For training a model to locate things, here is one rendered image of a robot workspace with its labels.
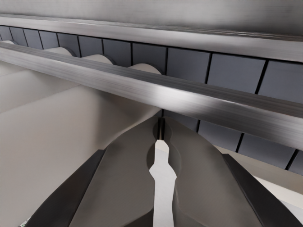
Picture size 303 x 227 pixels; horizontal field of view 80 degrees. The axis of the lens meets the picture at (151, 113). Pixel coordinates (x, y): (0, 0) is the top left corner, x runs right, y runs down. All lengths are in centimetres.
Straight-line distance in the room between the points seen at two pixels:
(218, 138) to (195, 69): 7
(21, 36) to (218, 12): 27
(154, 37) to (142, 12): 7
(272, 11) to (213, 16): 5
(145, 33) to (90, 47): 7
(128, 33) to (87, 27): 6
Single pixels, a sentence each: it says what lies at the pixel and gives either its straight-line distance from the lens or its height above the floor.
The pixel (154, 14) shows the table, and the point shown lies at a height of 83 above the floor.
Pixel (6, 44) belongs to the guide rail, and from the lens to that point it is 20.
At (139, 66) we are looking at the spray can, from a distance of 17.
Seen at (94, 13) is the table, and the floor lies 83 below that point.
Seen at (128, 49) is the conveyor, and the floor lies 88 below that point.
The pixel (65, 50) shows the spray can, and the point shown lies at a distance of 25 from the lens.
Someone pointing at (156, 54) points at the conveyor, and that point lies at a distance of 17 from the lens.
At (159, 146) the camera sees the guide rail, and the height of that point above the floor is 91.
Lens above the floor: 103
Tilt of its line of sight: 49 degrees down
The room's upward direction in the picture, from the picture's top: 128 degrees counter-clockwise
